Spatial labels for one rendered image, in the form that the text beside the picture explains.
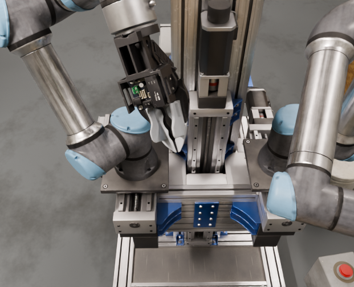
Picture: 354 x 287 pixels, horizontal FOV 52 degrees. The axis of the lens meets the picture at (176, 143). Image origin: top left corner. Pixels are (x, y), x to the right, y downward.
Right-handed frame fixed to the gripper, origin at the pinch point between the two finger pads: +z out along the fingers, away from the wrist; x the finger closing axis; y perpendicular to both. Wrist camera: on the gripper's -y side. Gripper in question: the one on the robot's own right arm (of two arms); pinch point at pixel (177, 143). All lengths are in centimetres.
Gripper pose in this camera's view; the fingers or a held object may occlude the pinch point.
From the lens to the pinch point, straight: 63.3
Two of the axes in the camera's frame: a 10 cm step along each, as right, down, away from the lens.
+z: 2.9, 9.1, 3.0
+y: -2.2, 3.7, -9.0
